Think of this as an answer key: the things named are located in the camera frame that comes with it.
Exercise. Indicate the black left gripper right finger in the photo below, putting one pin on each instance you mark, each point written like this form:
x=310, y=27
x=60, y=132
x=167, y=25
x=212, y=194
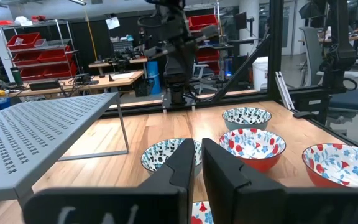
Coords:
x=259, y=205

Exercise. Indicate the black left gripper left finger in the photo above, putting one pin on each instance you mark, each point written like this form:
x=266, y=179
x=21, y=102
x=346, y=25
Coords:
x=120, y=205

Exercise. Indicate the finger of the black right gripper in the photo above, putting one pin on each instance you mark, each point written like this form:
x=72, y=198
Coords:
x=208, y=32
x=158, y=51

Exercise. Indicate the red floral mini bowl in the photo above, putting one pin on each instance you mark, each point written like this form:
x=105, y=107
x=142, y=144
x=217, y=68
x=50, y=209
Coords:
x=337, y=165
x=250, y=146
x=201, y=213

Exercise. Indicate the teal floral mini bowl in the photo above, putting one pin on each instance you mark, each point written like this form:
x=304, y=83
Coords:
x=157, y=155
x=246, y=115

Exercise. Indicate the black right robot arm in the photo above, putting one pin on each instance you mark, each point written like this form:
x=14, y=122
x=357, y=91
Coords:
x=177, y=84

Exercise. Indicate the wooden workbench with tools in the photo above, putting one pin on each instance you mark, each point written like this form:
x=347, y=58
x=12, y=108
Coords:
x=135, y=60

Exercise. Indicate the blue plastic barrel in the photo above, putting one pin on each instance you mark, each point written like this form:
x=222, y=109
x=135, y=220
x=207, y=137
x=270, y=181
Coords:
x=153, y=77

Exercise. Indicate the white office chair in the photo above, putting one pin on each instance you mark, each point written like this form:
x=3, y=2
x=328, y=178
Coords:
x=202, y=77

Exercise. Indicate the white paper sheet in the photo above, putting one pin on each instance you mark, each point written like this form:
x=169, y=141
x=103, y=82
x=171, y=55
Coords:
x=112, y=22

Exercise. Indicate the white trash bin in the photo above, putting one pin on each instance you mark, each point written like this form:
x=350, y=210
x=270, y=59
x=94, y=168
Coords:
x=260, y=73

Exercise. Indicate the long wooden desk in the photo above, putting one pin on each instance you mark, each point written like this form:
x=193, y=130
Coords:
x=98, y=83

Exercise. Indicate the silver aluminium bar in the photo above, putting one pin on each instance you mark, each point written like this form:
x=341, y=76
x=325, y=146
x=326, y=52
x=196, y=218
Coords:
x=283, y=90

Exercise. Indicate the grey perforated metal shelf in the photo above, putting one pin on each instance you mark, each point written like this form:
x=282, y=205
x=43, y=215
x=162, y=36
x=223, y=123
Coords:
x=42, y=130

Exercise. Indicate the black box on desk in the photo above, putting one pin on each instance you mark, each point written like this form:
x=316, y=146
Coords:
x=44, y=85

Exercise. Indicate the grey office chair blue seat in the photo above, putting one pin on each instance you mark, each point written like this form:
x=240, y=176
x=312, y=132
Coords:
x=350, y=101

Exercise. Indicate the dark green bottle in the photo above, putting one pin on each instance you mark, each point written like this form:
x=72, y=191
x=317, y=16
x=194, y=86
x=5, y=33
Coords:
x=16, y=76

